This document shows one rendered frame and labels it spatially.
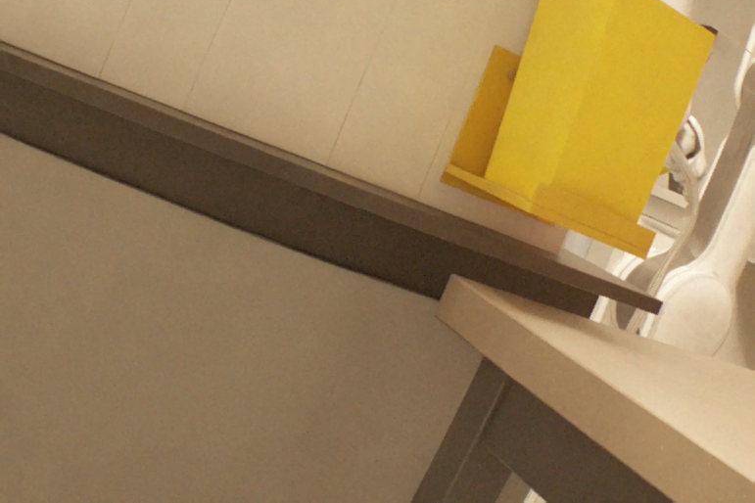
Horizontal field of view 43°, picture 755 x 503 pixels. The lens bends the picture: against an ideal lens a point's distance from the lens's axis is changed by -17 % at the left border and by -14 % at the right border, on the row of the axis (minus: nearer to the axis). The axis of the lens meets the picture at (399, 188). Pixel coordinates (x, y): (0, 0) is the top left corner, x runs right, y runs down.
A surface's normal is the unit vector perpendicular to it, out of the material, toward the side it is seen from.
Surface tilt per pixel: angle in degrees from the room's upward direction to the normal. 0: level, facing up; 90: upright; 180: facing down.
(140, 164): 90
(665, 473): 90
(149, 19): 90
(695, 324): 90
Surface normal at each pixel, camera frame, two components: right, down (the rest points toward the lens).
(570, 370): -0.87, -0.33
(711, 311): 0.24, 0.16
